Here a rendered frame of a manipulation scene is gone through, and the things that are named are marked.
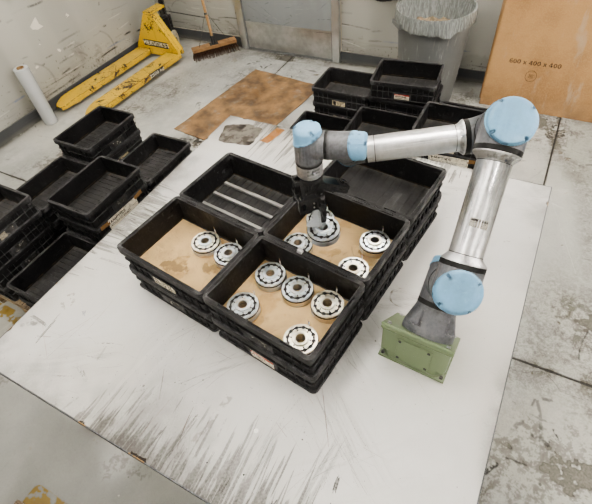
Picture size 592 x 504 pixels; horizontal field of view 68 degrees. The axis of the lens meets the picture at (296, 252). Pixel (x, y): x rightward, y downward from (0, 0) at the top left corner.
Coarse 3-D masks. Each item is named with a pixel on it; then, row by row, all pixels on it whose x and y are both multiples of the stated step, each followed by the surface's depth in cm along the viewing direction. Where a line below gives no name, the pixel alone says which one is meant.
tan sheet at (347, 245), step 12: (300, 228) 161; (348, 228) 159; (360, 228) 158; (348, 240) 155; (312, 252) 153; (324, 252) 153; (336, 252) 152; (348, 252) 152; (360, 252) 151; (336, 264) 149; (372, 264) 147
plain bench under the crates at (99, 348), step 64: (448, 192) 185; (512, 192) 182; (512, 256) 160; (64, 320) 160; (128, 320) 157; (192, 320) 155; (512, 320) 143; (64, 384) 143; (128, 384) 141; (192, 384) 139; (256, 384) 137; (384, 384) 133; (448, 384) 132; (128, 448) 128; (192, 448) 126; (256, 448) 125; (320, 448) 123; (384, 448) 121; (448, 448) 120
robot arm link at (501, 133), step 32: (512, 96) 102; (480, 128) 108; (512, 128) 101; (480, 160) 108; (512, 160) 105; (480, 192) 107; (480, 224) 107; (448, 256) 110; (480, 256) 109; (448, 288) 107; (480, 288) 106
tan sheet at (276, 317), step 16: (288, 272) 148; (240, 288) 146; (256, 288) 145; (320, 288) 143; (224, 304) 142; (272, 304) 140; (256, 320) 137; (272, 320) 136; (288, 320) 136; (304, 320) 135; (320, 336) 131
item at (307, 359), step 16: (256, 240) 146; (272, 240) 145; (240, 256) 142; (304, 256) 139; (224, 272) 138; (336, 272) 135; (208, 288) 134; (208, 304) 132; (352, 304) 126; (240, 320) 126; (336, 320) 123; (272, 336) 121; (288, 352) 120; (320, 352) 119
